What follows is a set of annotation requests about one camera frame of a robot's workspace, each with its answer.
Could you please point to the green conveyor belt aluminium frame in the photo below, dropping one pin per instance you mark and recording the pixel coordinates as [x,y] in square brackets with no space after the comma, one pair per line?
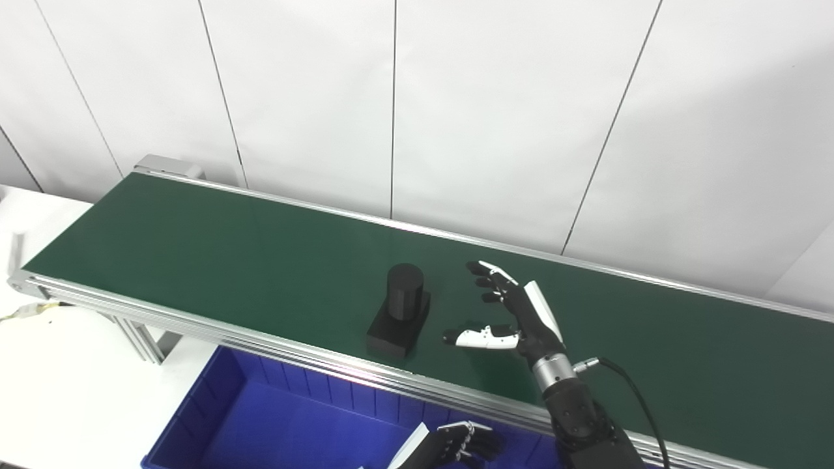
[260,260]

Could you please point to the grey metal post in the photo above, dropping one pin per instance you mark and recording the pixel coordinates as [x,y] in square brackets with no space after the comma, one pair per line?
[15,254]

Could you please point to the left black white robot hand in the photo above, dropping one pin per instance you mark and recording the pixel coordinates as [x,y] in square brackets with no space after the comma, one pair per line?
[443,449]

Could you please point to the black cylinder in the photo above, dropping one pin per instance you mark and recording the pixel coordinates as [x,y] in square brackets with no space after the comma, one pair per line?
[397,326]

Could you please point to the aluminium conveyor support leg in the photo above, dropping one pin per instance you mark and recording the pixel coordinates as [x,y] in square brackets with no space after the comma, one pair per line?
[143,339]

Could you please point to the grey conveyor end bracket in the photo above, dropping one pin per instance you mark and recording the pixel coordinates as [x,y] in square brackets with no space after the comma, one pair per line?
[169,166]

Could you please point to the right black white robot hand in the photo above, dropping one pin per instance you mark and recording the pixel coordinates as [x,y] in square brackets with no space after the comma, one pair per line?
[528,319]

